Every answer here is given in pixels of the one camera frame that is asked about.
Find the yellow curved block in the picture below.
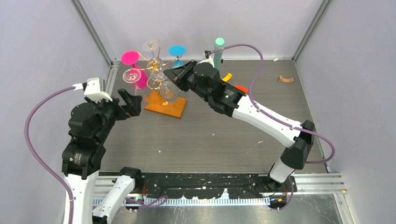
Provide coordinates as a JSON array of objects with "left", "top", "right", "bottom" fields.
[{"left": 222, "top": 73, "right": 233, "bottom": 82}]

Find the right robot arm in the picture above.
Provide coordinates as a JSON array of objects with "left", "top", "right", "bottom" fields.
[{"left": 163, "top": 60, "right": 315, "bottom": 192}]

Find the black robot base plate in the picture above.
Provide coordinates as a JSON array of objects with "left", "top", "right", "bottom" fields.
[{"left": 98, "top": 172, "right": 298, "bottom": 200}]

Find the orange rectangular block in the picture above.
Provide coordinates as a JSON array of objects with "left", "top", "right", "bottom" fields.
[{"left": 235, "top": 85, "right": 249, "bottom": 94}]

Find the mint green microphone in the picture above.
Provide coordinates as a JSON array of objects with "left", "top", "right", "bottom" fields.
[{"left": 212, "top": 37, "right": 225, "bottom": 70}]

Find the clear stemmed wine glass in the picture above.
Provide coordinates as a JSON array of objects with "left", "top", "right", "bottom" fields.
[{"left": 159, "top": 81, "right": 178, "bottom": 103}]

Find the clear tall flute glass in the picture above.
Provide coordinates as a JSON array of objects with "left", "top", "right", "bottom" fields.
[{"left": 122, "top": 68, "right": 144, "bottom": 93}]

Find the brown curved wooden block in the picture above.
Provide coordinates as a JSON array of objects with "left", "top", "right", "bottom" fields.
[{"left": 279, "top": 76, "right": 294, "bottom": 84}]

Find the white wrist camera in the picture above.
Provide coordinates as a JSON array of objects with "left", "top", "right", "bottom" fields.
[
  {"left": 84, "top": 77, "right": 113, "bottom": 103},
  {"left": 201, "top": 50, "right": 214, "bottom": 67}
]

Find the pink wine glass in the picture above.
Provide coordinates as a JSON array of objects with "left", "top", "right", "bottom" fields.
[{"left": 121, "top": 51, "right": 148, "bottom": 90}]

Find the clear rear wine glass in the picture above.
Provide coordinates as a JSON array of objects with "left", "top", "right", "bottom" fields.
[{"left": 142, "top": 40, "right": 163, "bottom": 64}]

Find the blue wine glass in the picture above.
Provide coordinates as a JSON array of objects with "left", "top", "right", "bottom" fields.
[{"left": 168, "top": 45, "right": 186, "bottom": 69}]

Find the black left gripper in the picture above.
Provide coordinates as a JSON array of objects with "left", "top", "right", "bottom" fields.
[{"left": 87, "top": 87, "right": 142, "bottom": 141}]

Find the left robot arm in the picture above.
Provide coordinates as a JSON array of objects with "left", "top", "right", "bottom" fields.
[{"left": 62, "top": 89, "right": 143, "bottom": 224}]

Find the gold wire glass rack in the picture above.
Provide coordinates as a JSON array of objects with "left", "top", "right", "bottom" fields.
[{"left": 138, "top": 51, "right": 176, "bottom": 90}]

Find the orange wooden rack base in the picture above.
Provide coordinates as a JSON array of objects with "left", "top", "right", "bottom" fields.
[{"left": 144, "top": 91, "right": 187, "bottom": 119}]

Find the clear patterned tumbler glass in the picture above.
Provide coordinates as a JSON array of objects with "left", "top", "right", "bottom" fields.
[{"left": 151, "top": 70, "right": 167, "bottom": 82}]

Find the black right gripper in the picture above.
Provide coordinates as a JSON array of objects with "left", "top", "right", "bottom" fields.
[{"left": 164, "top": 60, "right": 211, "bottom": 103}]

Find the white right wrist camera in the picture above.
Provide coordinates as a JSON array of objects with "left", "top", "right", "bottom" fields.
[{"left": 201, "top": 50, "right": 214, "bottom": 67}]

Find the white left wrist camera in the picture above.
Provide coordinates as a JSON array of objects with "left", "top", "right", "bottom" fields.
[{"left": 84, "top": 77, "right": 113, "bottom": 103}]

